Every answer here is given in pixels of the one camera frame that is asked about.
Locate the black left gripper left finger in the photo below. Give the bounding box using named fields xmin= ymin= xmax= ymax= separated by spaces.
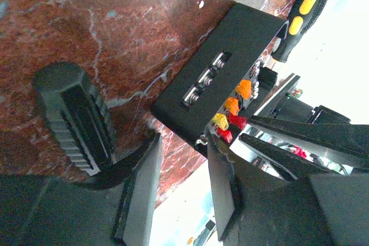
xmin=1 ymin=133 xmax=162 ymax=245

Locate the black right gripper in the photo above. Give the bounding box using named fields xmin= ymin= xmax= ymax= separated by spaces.
xmin=239 ymin=74 xmax=368 ymax=181

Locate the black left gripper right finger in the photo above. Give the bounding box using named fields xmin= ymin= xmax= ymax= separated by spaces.
xmin=207 ymin=136 xmax=368 ymax=245

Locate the orange blade fuse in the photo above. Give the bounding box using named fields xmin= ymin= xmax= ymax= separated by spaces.
xmin=235 ymin=80 xmax=252 ymax=100
xmin=224 ymin=97 xmax=239 ymax=115

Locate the black fuse box base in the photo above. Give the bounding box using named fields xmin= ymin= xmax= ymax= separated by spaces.
xmin=150 ymin=3 xmax=288 ymax=156

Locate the red blade fuse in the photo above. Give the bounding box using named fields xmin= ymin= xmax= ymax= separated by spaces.
xmin=228 ymin=113 xmax=247 ymax=130

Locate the red fuse in box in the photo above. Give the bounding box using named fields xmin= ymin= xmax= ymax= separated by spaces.
xmin=216 ymin=128 xmax=233 ymax=143

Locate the yellow fuse in box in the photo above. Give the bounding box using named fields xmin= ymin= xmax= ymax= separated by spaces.
xmin=212 ymin=113 xmax=229 ymax=131

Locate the yellow black handle screwdriver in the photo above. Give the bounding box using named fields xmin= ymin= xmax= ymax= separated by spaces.
xmin=271 ymin=0 xmax=327 ymax=63

